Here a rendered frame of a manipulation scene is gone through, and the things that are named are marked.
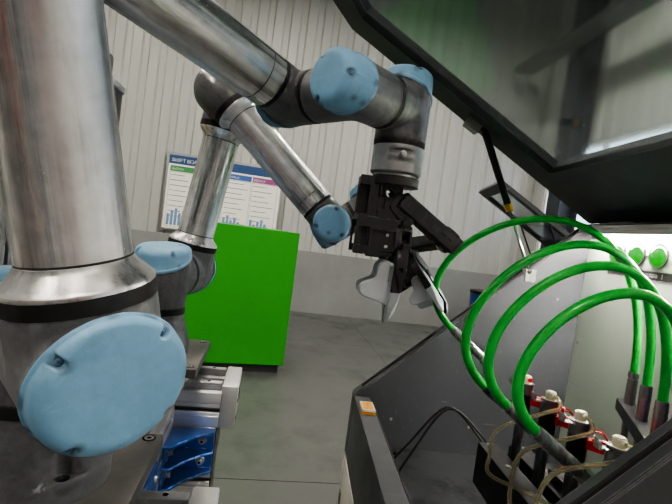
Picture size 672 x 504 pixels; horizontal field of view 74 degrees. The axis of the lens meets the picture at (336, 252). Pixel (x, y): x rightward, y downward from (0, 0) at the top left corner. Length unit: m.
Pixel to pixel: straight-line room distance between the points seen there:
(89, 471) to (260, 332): 3.59
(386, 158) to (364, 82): 0.12
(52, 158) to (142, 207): 7.12
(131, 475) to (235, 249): 3.44
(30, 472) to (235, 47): 0.50
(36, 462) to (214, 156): 0.75
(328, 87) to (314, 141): 6.80
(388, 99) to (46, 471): 0.55
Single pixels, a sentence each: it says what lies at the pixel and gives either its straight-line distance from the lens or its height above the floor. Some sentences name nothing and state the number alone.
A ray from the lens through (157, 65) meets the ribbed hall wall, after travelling 7.78.
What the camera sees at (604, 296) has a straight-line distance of 0.64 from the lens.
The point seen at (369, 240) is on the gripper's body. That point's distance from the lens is 0.62.
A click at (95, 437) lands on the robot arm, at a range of 0.40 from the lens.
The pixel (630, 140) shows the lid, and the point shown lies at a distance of 0.99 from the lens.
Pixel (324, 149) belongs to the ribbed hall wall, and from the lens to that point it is 7.37.
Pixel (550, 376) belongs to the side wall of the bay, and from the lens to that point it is 1.30.
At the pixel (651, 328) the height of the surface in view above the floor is 1.25.
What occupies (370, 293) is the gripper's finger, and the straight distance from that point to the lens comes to 0.64.
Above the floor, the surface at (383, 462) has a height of 0.95.
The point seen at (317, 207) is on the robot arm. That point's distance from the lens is 0.92.
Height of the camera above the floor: 1.34
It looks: 2 degrees down
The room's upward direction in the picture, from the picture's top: 8 degrees clockwise
